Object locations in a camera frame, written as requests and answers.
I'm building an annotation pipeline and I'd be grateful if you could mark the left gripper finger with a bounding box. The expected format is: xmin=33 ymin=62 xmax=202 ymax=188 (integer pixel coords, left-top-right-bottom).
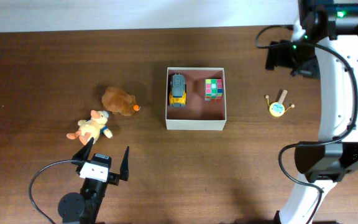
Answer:
xmin=72 ymin=138 xmax=94 ymax=161
xmin=119 ymin=146 xmax=130 ymax=181

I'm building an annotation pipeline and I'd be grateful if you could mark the yellow wooden rattle drum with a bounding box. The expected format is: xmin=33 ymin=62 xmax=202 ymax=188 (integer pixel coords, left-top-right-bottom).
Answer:
xmin=265 ymin=90 xmax=295 ymax=117

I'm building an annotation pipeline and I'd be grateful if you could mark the brown plush bear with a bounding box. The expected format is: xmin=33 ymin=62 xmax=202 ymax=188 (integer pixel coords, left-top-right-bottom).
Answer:
xmin=101 ymin=86 xmax=140 ymax=116

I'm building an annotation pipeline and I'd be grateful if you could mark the yellow grey toy truck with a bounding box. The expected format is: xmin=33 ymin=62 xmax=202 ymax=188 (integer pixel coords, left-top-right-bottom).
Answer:
xmin=168 ymin=74 xmax=186 ymax=108

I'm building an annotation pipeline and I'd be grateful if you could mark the multicolour puzzle cube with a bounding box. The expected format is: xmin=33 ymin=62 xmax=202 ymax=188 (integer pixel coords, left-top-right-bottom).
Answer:
xmin=204 ymin=78 xmax=223 ymax=101

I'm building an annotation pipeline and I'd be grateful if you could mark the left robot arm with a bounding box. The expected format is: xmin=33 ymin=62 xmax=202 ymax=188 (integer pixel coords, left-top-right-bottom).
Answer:
xmin=58 ymin=138 xmax=130 ymax=223

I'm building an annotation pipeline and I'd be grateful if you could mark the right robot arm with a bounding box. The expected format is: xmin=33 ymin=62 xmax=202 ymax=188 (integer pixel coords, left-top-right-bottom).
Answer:
xmin=265 ymin=1 xmax=358 ymax=223

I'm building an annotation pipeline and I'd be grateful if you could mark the yellow plush duck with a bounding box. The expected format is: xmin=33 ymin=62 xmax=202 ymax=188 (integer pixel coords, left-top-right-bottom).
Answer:
xmin=66 ymin=110 xmax=113 ymax=145

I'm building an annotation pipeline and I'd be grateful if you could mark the white cardboard box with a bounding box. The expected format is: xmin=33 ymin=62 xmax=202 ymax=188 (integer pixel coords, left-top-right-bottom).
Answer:
xmin=165 ymin=67 xmax=227 ymax=131

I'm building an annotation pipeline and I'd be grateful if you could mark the left black cable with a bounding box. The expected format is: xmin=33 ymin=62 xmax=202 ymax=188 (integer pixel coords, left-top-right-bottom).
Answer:
xmin=28 ymin=159 xmax=83 ymax=224

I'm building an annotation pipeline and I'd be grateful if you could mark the black cable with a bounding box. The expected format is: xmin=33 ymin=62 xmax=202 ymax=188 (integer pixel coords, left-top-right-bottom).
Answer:
xmin=28 ymin=159 xmax=83 ymax=224
xmin=255 ymin=24 xmax=358 ymax=224

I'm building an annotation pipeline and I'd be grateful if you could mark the right black cable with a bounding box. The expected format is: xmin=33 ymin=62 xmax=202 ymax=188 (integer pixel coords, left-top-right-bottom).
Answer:
xmin=255 ymin=24 xmax=358 ymax=224

